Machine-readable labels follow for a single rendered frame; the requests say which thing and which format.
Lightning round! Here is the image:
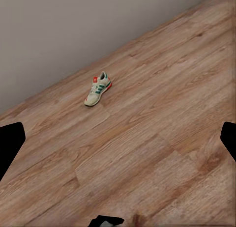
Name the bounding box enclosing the gym shoe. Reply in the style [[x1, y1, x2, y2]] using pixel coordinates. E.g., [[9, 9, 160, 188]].
[[84, 71, 112, 107]]

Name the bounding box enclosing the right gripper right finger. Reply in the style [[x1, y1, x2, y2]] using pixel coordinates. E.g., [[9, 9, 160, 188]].
[[220, 122, 236, 161]]

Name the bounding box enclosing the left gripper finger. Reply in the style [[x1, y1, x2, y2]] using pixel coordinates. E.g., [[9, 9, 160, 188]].
[[96, 215, 124, 226]]

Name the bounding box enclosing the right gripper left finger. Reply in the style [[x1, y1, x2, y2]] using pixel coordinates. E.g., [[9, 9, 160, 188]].
[[0, 122, 26, 181]]

